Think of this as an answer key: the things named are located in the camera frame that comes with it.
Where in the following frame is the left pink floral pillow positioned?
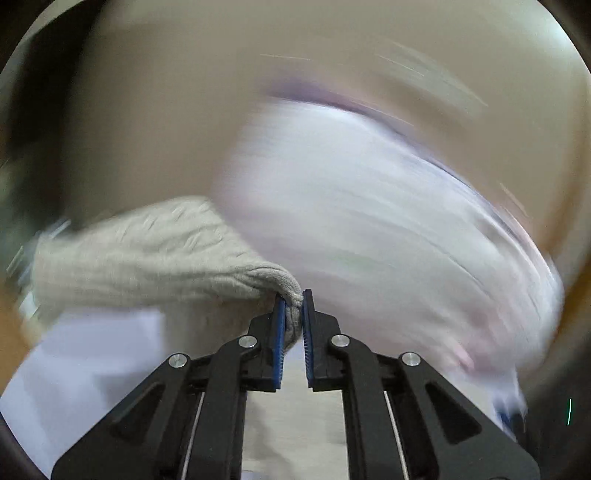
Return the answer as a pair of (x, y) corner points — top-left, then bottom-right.
(216, 100), (563, 414)

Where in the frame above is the lavender bed sheet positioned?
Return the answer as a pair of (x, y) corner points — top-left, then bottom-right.
(0, 308), (260, 480)

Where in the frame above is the beige cable-knit sweater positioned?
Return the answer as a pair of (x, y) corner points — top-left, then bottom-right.
(32, 197), (303, 355)

